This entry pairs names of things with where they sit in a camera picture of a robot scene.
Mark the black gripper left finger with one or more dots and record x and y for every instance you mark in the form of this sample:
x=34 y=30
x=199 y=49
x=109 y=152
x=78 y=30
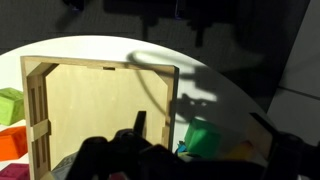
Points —
x=139 y=125

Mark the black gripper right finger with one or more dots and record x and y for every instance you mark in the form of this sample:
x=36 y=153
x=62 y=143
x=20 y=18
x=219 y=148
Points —
x=260 y=134

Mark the patterned teal block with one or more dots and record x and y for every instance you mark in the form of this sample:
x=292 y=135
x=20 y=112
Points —
x=181 y=147

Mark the wooden box tray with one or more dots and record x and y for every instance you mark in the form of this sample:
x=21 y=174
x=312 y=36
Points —
x=68 y=100

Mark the light green block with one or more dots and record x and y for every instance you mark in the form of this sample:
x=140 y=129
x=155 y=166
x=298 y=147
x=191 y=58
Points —
x=11 y=106

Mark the orange block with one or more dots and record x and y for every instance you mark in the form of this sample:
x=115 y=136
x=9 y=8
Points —
x=13 y=143

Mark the pink block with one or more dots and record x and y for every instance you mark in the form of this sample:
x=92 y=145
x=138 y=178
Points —
x=15 y=171

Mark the white round table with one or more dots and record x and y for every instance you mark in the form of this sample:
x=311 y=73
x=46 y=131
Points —
x=201 y=93

